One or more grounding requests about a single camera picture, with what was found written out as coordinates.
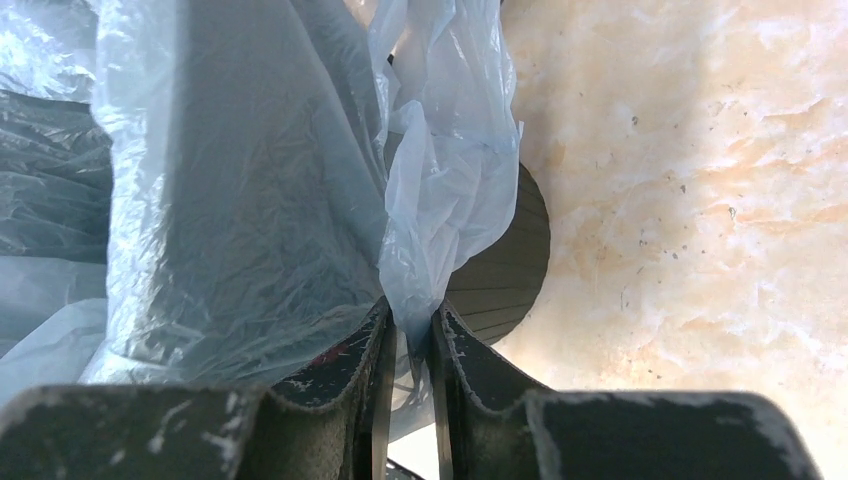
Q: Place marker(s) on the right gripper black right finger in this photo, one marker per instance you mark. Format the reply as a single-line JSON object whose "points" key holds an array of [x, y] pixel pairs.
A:
{"points": [[493, 421]]}

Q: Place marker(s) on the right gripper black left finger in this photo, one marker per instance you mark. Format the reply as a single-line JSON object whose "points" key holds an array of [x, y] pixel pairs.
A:
{"points": [[328, 420]]}

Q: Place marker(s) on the black plastic trash bin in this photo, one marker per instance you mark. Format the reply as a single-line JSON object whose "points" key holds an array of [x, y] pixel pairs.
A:
{"points": [[494, 290]]}

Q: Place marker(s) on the light blue trash bag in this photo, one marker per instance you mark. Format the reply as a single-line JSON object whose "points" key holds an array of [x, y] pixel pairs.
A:
{"points": [[216, 191]]}

